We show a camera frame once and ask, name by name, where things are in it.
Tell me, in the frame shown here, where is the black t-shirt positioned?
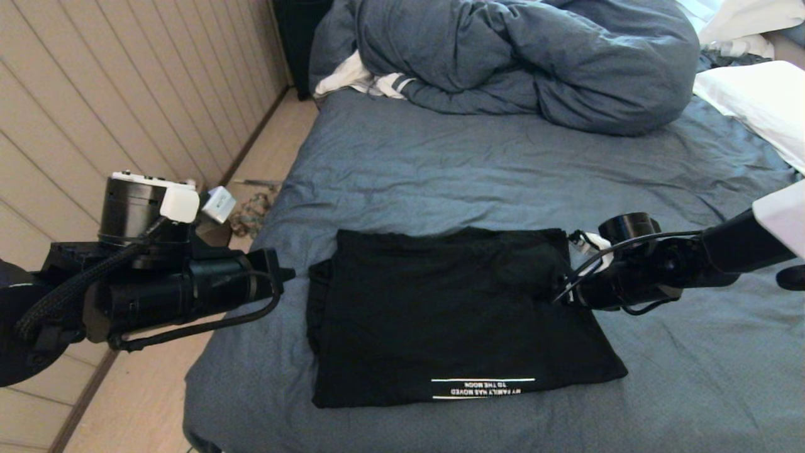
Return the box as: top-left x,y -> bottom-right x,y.
306,228 -> 628,408

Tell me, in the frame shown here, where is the small clutter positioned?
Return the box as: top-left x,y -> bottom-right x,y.
231,194 -> 272,238

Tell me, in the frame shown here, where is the brown trash bin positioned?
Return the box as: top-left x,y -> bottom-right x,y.
189,217 -> 233,251

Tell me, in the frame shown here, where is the blue bed sheet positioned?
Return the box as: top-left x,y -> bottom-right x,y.
182,87 -> 805,453

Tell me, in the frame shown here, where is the white striped garment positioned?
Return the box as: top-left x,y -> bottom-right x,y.
314,50 -> 416,99

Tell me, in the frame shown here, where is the white pillow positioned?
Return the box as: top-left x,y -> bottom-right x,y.
694,60 -> 805,175

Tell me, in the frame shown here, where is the black bedside cabinet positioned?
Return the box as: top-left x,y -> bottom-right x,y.
274,0 -> 334,100

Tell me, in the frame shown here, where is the crumpled blue duvet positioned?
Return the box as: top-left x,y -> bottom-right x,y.
308,0 -> 701,137

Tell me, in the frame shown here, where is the dark patterned cloth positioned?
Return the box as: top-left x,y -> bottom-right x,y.
701,50 -> 774,70

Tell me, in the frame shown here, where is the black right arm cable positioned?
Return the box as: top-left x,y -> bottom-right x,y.
552,230 -> 708,315

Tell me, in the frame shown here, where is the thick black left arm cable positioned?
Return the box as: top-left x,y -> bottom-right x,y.
14,217 -> 174,344

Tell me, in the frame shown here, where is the black arm strap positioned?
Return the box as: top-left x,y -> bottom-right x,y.
775,264 -> 805,291

